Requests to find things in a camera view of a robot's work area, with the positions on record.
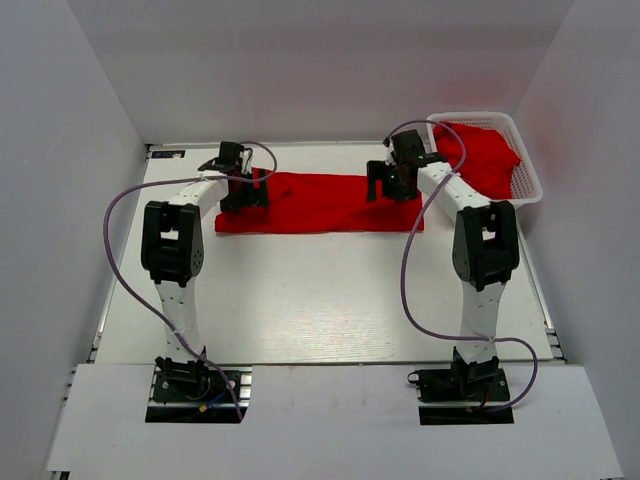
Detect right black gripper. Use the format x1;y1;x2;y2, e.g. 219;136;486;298
366;160;419;204

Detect red t shirt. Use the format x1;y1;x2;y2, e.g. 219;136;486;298
215;172;422;235

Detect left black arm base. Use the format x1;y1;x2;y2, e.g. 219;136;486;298
145;357;252;424

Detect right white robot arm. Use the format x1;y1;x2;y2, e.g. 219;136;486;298
367;123;520;399

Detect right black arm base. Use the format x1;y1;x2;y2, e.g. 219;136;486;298
407;356;514;426

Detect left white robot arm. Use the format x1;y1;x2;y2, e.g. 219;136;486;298
141;169;270;360

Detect red shirts in basket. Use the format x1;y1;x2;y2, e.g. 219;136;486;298
445;122;520;200

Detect blue table label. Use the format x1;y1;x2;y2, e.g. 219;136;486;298
151;150;186;159

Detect white plastic basket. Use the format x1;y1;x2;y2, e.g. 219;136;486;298
427;111;543;209

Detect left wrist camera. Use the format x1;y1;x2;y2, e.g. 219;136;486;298
216;141;253;175

